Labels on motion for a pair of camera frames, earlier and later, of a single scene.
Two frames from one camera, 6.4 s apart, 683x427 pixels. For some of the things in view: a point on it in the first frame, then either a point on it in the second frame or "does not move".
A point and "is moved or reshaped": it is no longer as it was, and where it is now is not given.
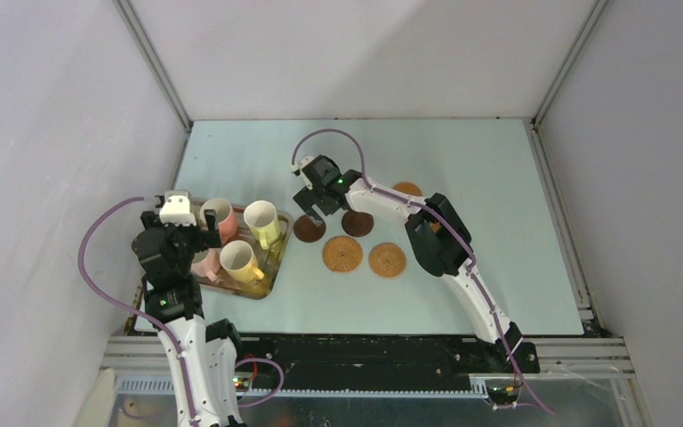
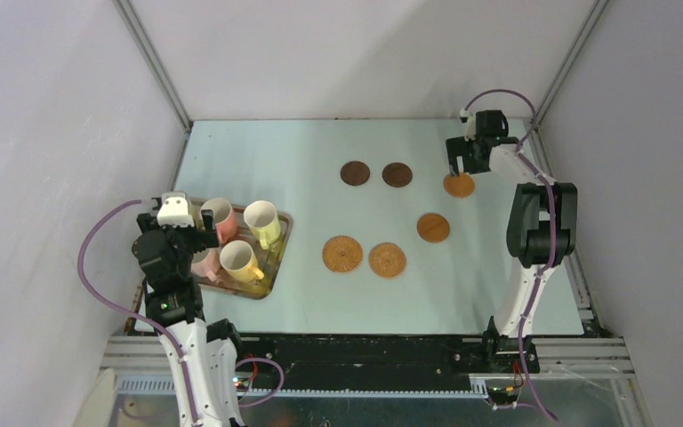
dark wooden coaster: [357, 223] → [397, 174]
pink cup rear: [226, 220] does not move
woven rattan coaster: [387, 259] does not move
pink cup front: [206, 262] does not move
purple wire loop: [278, 390] does not move
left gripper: [204, 239] does not move
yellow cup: [237, 259] does not move
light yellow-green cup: [262, 220] does not move
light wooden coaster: [408, 188] → [460, 186]
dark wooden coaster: [307, 231] is moved or reshaped
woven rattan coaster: [342, 253] does not move
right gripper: [308, 200] → [458, 157]
